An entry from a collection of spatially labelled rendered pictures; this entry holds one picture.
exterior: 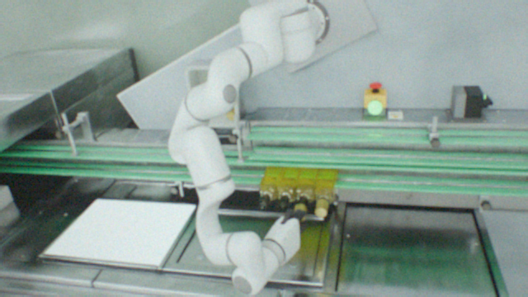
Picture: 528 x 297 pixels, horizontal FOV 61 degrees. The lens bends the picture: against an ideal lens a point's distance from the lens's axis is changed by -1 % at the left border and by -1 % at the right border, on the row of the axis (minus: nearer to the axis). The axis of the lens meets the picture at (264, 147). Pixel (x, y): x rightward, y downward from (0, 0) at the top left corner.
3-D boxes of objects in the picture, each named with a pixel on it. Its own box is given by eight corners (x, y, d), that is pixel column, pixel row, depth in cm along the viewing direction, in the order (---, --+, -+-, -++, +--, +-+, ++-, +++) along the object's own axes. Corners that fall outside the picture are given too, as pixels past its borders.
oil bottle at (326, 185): (322, 171, 154) (314, 206, 136) (322, 157, 152) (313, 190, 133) (338, 172, 153) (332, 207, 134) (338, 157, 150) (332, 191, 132)
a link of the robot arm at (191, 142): (264, 159, 105) (231, 162, 117) (233, 72, 102) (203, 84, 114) (205, 186, 96) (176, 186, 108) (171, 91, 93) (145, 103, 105)
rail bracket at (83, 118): (95, 135, 181) (61, 162, 162) (84, 96, 174) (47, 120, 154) (106, 135, 180) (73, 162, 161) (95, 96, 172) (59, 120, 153)
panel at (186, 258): (96, 203, 171) (40, 262, 142) (95, 196, 170) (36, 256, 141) (335, 218, 150) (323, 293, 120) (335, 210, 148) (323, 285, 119)
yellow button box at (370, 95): (364, 106, 154) (364, 115, 147) (365, 86, 150) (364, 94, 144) (385, 107, 152) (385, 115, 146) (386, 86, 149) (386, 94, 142)
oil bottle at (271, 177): (273, 168, 158) (258, 203, 140) (271, 154, 156) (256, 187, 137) (289, 169, 157) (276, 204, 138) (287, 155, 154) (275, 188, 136)
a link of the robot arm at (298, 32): (287, 54, 132) (279, 69, 118) (278, 9, 127) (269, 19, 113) (319, 49, 130) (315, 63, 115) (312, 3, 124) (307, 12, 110)
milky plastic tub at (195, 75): (201, 117, 170) (193, 127, 162) (192, 59, 159) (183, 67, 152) (246, 117, 165) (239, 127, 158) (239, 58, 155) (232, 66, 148)
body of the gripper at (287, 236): (284, 275, 113) (304, 249, 121) (281, 242, 108) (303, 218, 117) (258, 266, 116) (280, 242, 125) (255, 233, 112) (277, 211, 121)
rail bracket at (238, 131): (242, 151, 157) (232, 169, 146) (237, 106, 149) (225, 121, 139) (251, 151, 156) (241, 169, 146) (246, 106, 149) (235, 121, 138)
